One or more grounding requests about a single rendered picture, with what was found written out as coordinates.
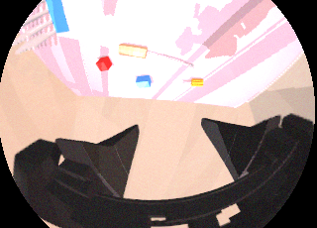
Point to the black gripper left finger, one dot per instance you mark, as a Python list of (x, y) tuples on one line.
[(110, 159)]

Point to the small blue block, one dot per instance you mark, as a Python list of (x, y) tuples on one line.
[(143, 81)]

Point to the red cube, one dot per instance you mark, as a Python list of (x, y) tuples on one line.
[(104, 63)]

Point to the blue flat strip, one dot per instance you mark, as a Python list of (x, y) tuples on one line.
[(59, 19)]

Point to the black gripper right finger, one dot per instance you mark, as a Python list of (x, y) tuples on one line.
[(237, 144)]

